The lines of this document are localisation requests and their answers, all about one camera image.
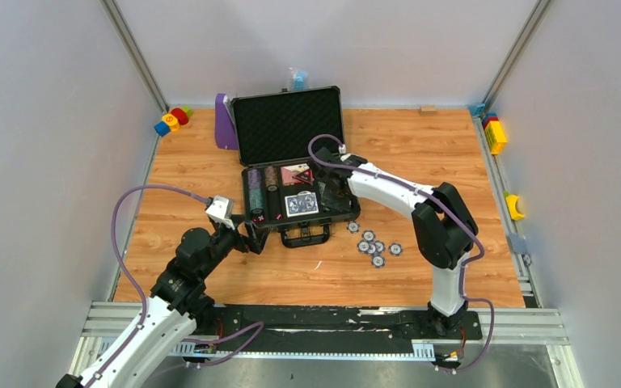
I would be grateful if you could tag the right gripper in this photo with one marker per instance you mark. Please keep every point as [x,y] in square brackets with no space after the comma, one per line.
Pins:
[333,204]

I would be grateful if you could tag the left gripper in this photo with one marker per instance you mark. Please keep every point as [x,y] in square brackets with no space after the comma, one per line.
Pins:
[241,233]

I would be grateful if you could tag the red triangular card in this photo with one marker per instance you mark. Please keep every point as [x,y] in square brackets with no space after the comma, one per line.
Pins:
[303,177]

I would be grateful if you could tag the blue playing card deck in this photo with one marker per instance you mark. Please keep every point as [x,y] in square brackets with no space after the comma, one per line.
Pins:
[296,206]

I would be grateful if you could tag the teal poker chip stack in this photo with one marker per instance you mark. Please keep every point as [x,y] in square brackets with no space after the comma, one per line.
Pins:
[256,200]

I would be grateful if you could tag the red playing card deck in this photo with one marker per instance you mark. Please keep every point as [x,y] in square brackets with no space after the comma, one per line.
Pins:
[288,171]

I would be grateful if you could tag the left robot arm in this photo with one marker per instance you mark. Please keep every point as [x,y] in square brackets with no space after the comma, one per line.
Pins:
[177,305]

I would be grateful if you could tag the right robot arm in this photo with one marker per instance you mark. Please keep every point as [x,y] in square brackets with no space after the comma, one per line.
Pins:
[444,228]

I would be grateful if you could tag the black poker set case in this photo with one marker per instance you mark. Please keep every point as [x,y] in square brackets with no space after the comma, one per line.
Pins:
[276,130]

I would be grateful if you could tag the brown poker chip stack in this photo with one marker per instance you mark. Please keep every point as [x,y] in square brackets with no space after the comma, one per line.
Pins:
[271,180]

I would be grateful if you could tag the purple poker chip stack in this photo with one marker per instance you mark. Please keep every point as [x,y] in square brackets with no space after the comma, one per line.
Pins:
[254,179]

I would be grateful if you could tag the loose chip front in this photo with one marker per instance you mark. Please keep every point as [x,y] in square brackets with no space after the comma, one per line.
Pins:
[378,261]

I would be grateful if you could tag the purple stand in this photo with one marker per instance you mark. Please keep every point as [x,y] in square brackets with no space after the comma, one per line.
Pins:
[224,128]

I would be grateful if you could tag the light blue bottle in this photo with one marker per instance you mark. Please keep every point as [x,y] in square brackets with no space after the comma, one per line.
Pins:
[298,80]

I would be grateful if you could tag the small wooden block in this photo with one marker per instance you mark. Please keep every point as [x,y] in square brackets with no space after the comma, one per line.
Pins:
[427,110]

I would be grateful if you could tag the coloured toy cylinders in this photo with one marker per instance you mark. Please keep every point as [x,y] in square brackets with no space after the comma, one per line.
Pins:
[173,121]

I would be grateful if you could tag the yellow red toy brick block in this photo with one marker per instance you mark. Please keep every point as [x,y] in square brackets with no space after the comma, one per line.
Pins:
[494,134]

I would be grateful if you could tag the yellow curved toy piece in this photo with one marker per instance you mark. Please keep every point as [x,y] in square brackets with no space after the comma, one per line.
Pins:
[513,205]

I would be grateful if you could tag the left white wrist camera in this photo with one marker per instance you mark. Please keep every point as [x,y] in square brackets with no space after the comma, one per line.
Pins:
[220,211]

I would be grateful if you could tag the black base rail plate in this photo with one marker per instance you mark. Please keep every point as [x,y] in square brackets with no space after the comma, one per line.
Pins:
[412,324]

